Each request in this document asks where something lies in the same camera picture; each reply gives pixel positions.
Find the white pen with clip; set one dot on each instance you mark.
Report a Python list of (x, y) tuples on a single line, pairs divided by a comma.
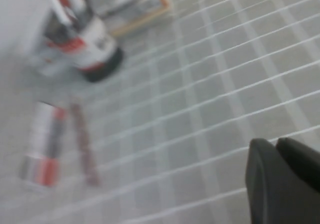
[(58, 7)]

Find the grey white checked tablecloth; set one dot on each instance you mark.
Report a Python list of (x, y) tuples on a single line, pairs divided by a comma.
[(190, 103)]

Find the black mesh pen holder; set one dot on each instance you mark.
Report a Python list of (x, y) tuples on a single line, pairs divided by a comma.
[(97, 43)]

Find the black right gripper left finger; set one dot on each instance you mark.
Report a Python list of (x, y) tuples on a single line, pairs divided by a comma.
[(270, 189)]

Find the red brown patterned pencil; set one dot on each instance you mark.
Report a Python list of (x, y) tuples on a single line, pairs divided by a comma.
[(83, 143)]

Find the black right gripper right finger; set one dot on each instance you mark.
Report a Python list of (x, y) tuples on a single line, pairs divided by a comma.
[(302, 159)]

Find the orange edged book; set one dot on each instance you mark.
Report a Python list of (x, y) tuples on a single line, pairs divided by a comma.
[(165, 6)]

